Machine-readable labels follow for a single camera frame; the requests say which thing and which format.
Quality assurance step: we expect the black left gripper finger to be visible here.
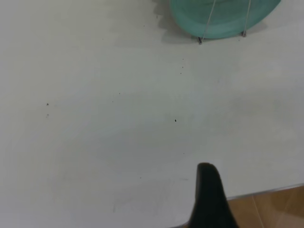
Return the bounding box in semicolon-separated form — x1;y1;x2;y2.
188;162;239;228

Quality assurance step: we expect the metal wire plate rack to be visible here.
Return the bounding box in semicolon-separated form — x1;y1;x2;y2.
197;0;253;46

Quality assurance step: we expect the green plastic plate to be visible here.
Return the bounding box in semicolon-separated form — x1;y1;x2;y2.
169;0;282;40

